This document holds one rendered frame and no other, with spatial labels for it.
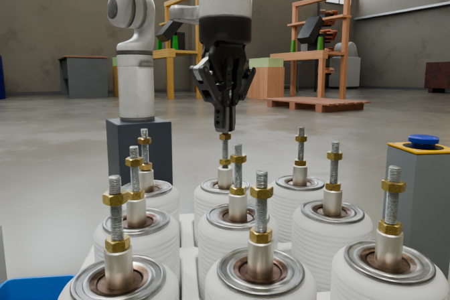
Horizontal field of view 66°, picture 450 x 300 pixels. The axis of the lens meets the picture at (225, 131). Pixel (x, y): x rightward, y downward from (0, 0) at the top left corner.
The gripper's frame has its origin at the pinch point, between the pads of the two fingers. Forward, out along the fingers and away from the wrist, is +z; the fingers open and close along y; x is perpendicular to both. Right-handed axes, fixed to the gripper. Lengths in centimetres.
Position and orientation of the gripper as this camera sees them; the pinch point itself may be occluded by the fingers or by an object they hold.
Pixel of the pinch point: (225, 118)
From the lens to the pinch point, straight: 51.8
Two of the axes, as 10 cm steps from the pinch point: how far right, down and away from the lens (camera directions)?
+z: 0.0, 9.9, 1.6
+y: 6.3, -1.2, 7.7
